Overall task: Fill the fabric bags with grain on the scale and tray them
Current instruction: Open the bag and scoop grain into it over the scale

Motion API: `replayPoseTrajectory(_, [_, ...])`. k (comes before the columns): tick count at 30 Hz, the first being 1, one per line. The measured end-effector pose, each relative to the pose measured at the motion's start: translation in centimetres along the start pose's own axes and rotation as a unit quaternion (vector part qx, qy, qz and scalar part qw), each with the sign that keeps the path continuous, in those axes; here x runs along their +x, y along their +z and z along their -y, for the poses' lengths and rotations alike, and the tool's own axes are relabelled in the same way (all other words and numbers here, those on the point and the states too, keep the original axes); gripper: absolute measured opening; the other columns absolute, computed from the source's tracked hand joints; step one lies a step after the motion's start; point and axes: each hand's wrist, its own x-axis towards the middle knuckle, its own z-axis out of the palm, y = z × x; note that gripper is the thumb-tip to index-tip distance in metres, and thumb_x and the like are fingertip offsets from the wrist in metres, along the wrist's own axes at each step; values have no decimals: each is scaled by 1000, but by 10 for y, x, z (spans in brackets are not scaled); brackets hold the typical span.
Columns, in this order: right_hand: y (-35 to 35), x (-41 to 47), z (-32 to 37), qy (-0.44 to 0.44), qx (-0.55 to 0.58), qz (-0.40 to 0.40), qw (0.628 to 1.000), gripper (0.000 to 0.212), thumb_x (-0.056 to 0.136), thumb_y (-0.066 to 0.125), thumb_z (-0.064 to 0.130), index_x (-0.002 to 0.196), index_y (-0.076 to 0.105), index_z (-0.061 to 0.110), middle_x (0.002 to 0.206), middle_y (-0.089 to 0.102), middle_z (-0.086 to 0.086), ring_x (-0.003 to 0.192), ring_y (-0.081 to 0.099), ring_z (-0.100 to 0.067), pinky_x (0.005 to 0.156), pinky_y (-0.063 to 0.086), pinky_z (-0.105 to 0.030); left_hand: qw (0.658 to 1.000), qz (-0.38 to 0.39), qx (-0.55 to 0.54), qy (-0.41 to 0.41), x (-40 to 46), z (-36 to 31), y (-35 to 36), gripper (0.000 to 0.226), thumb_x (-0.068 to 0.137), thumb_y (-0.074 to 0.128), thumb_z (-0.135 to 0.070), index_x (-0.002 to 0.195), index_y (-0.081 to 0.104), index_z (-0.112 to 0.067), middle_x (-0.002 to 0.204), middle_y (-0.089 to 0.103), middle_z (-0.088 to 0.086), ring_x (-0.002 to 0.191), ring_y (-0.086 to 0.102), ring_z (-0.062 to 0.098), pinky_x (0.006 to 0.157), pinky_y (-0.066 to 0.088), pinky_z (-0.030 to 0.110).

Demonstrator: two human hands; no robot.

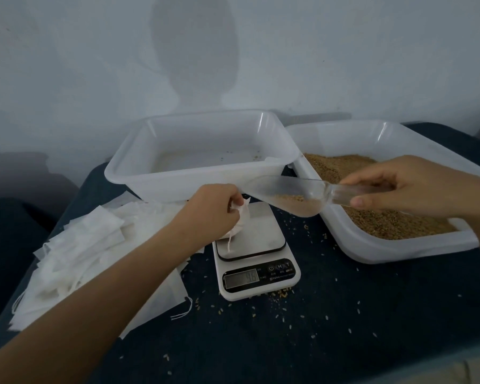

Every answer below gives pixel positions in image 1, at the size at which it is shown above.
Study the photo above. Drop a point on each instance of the white plastic tub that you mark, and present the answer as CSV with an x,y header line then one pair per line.
x,y
192,184

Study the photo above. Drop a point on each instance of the white tray of grain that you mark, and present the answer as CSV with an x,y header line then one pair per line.
x,y
360,250

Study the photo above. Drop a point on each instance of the brown grain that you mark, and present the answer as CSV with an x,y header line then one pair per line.
x,y
400,224

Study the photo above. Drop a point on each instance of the white mesh bag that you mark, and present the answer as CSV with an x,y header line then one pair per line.
x,y
238,228

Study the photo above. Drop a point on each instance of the pile of white bags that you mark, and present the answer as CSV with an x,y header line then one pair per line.
x,y
88,252

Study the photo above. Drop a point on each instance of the white digital kitchen scale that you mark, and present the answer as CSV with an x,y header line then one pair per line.
x,y
256,277

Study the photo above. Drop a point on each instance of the person's left hand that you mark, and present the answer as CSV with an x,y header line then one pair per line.
x,y
208,213

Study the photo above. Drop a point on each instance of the person's left forearm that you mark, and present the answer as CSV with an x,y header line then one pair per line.
x,y
80,324

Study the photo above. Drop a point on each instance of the clear plastic scoop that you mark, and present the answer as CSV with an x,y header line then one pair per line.
x,y
292,194

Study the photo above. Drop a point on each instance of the dark blue tablecloth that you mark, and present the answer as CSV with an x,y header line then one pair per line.
x,y
352,332
8,252

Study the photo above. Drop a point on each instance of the person's right hand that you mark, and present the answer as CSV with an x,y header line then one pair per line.
x,y
408,186

